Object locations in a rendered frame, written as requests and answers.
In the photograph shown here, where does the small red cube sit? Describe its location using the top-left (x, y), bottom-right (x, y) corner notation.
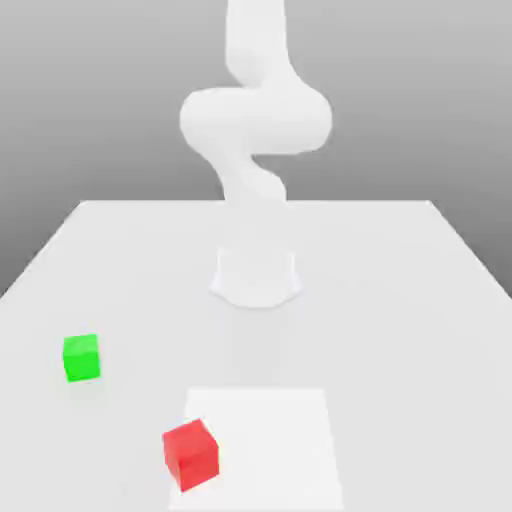
top-left (161, 418), bottom-right (221, 494)

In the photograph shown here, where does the small green cube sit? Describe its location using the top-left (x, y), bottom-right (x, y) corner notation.
top-left (62, 333), bottom-right (102, 384)

